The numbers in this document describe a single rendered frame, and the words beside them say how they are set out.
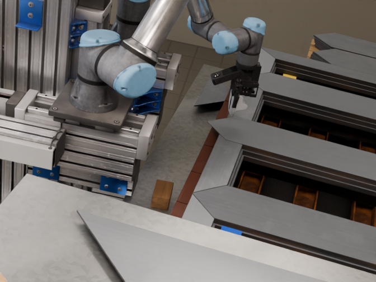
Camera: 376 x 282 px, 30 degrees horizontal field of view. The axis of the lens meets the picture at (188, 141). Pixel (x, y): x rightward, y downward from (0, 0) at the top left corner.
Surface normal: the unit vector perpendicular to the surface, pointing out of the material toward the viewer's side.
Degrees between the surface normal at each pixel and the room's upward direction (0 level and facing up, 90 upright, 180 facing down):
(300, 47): 90
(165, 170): 0
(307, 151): 0
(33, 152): 90
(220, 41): 90
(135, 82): 96
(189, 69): 0
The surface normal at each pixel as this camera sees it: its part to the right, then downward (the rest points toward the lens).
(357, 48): 0.15, -0.84
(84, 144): -0.15, 0.51
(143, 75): 0.58, 0.59
